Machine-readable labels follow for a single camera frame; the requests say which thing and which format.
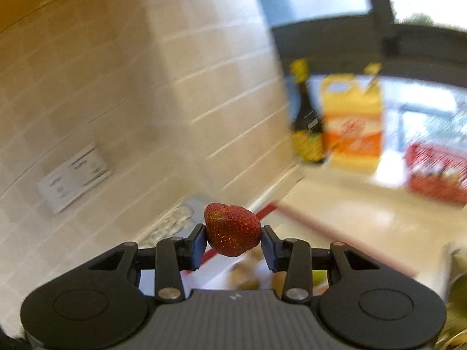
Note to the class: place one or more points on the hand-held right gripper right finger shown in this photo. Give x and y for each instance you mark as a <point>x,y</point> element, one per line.
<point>271,248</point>

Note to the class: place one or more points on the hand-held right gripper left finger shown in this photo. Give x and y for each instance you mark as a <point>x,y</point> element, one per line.
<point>197,246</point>

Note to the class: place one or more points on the red strawberry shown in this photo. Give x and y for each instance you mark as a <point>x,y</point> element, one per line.
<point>233,229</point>

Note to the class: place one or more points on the brown kiwi with sticker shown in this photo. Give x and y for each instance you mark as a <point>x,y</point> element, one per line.
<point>243,279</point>

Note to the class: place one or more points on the green apple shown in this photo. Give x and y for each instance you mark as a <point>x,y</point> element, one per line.
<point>320,277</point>

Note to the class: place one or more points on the red box with white inside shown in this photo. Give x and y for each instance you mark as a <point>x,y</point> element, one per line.
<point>346,222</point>

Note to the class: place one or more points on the dark soy sauce bottle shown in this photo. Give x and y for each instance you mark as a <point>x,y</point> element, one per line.
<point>308,127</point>

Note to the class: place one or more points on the yellow detergent jug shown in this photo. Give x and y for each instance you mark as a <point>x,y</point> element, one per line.
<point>352,127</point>

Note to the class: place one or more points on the red basket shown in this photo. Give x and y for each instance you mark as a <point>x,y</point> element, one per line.
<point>436,173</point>

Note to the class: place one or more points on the pale glass container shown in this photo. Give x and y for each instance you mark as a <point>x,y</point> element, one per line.
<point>456,299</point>

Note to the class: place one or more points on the small beige-rimmed wall socket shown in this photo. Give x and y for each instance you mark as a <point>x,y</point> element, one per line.
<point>91,166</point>

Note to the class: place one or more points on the large white wall socket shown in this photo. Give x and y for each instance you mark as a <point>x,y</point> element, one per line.
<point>58,191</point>

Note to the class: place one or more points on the dark window frame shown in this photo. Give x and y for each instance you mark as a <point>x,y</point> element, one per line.
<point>328,22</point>

